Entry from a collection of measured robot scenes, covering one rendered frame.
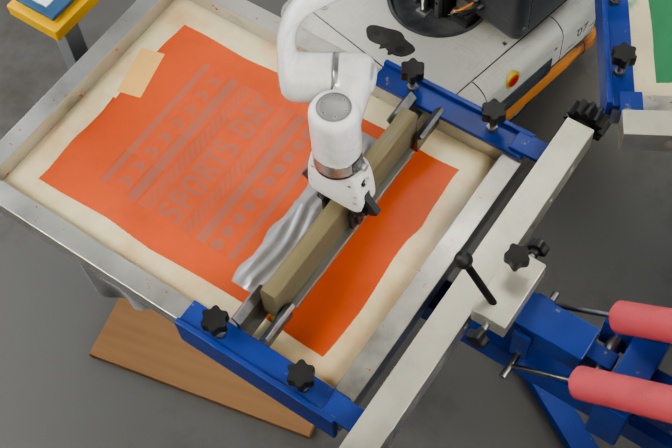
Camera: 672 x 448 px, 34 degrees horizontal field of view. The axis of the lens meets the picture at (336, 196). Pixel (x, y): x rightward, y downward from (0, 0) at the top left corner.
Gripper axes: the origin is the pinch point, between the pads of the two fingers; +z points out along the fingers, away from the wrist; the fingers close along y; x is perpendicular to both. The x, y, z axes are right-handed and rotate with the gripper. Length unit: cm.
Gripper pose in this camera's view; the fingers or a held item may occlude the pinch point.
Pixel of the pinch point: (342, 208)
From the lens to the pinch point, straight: 180.0
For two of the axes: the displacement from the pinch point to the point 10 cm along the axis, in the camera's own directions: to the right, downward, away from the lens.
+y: -8.2, -4.7, 3.2
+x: -5.6, 7.2, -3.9
